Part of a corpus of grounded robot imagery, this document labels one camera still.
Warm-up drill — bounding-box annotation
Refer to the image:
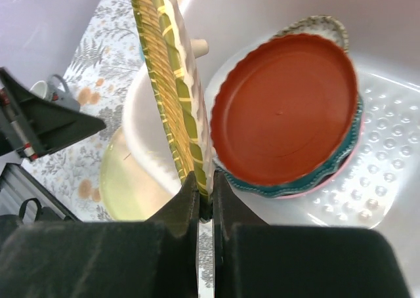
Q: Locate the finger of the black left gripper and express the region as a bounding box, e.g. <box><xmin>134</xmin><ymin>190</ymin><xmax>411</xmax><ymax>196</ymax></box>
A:
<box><xmin>1</xmin><ymin>67</ymin><xmax>106</xmax><ymax>161</ymax></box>

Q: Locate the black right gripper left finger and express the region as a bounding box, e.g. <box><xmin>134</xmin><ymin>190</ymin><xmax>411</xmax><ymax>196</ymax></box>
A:
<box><xmin>1</xmin><ymin>173</ymin><xmax>200</xmax><ymax>297</ymax></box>

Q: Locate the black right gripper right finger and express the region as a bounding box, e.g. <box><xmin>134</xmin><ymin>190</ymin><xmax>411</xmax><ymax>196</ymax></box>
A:
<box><xmin>213</xmin><ymin>172</ymin><xmax>410</xmax><ymax>297</ymax></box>

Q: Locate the cream large plate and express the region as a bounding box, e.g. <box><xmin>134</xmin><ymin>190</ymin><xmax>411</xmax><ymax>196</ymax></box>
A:
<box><xmin>99</xmin><ymin>127</ymin><xmax>181</xmax><ymax>221</ymax></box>

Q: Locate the teal scalloped plate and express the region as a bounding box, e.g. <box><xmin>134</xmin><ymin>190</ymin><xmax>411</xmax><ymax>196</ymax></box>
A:
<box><xmin>213</xmin><ymin>95</ymin><xmax>364</xmax><ymax>198</ymax></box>

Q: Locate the pink bear plate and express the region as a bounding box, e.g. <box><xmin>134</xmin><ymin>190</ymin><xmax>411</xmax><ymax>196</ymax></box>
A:
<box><xmin>274</xmin><ymin>110</ymin><xmax>365</xmax><ymax>200</ymax></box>

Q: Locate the red round plate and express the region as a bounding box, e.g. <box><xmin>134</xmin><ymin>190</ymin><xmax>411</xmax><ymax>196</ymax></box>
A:
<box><xmin>211</xmin><ymin>34</ymin><xmax>358</xmax><ymax>186</ymax></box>

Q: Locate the gold rimmed plate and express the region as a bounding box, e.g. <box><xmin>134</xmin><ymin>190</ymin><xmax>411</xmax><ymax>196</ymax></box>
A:
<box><xmin>131</xmin><ymin>0</ymin><xmax>215</xmax><ymax>203</ymax></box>

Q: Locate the white deep plate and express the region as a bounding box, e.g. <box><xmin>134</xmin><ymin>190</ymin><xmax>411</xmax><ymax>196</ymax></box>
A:
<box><xmin>205</xmin><ymin>52</ymin><xmax>247</xmax><ymax>99</ymax></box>

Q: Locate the speckled round plate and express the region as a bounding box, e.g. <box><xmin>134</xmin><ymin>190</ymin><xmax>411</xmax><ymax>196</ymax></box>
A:
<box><xmin>271</xmin><ymin>15</ymin><xmax>349</xmax><ymax>53</ymax></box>

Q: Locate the white plastic bin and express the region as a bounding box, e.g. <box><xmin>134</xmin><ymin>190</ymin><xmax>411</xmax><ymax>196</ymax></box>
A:
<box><xmin>121</xmin><ymin>0</ymin><xmax>420</xmax><ymax>233</ymax></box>

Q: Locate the white printed mug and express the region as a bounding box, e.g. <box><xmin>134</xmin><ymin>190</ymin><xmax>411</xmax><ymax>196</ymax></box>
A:
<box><xmin>29</xmin><ymin>74</ymin><xmax>81</xmax><ymax>112</ymax></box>

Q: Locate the floral table mat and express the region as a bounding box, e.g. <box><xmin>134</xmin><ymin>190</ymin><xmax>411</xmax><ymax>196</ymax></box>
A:
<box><xmin>19</xmin><ymin>0</ymin><xmax>217</xmax><ymax>298</ymax></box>

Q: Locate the aluminium frame rail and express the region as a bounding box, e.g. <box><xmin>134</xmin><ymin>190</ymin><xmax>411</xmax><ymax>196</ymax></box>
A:
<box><xmin>1</xmin><ymin>163</ymin><xmax>79</xmax><ymax>223</ymax></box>

